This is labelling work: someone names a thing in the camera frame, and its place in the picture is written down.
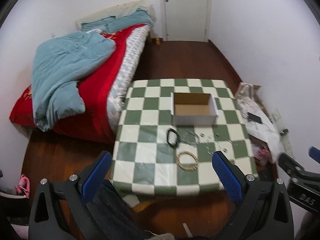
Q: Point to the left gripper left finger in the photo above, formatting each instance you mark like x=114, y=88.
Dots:
x=93, y=175

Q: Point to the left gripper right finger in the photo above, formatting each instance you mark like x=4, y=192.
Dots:
x=230, y=176

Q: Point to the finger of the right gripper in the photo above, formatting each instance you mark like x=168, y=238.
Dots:
x=314, y=153
x=290, y=166

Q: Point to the silver earrings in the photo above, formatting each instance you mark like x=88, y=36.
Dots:
x=210, y=140

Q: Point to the cardboard box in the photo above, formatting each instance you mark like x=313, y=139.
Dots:
x=193, y=109

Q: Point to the white red plastic bag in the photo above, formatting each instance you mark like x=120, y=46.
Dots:
x=261, y=154

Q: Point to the black charger plug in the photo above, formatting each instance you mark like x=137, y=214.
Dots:
x=283, y=132

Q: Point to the red bed sheet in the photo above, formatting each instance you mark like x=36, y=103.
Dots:
x=93, y=123

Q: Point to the green white checkered tablecloth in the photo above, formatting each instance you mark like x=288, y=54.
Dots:
x=154, y=158

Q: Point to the floral white cloth bag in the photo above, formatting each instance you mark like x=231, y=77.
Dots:
x=263, y=134

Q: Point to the black smartphone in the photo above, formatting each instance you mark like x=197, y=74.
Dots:
x=254, y=118

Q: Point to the pink slipper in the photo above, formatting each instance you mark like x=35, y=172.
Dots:
x=23, y=188

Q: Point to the teal blue blanket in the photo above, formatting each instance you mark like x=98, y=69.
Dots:
x=58, y=65

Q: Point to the checkered mattress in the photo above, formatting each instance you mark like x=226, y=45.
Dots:
x=134, y=45

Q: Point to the small bottle on floor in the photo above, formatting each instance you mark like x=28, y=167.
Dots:
x=158, y=41

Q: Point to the teal pillow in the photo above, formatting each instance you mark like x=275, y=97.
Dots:
x=115, y=23

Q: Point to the white door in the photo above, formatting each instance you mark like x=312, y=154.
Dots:
x=186, y=20

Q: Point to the white wall socket strip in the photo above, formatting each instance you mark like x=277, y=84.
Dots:
x=285, y=140

